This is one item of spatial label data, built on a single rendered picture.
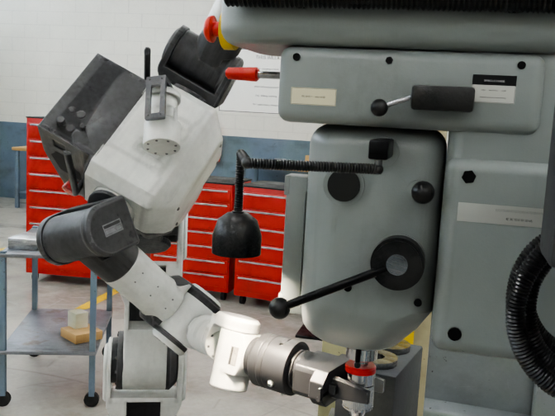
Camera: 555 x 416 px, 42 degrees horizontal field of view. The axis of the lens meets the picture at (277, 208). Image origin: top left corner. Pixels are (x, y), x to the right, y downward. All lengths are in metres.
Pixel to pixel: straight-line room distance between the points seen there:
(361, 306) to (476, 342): 0.16
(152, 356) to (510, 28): 1.17
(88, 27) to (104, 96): 10.02
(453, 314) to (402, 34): 0.36
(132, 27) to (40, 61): 1.61
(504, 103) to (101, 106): 0.79
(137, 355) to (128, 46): 9.55
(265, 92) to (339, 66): 9.45
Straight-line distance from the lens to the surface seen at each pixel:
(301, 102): 0.96
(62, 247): 1.35
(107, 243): 1.31
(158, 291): 1.41
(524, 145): 0.95
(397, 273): 0.95
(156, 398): 1.84
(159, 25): 10.97
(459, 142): 0.95
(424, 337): 2.90
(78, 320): 4.22
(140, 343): 1.77
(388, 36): 0.94
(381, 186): 0.97
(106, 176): 1.37
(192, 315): 1.44
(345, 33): 0.94
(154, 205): 1.36
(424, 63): 0.94
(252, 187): 5.83
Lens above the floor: 1.65
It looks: 8 degrees down
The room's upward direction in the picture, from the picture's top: 3 degrees clockwise
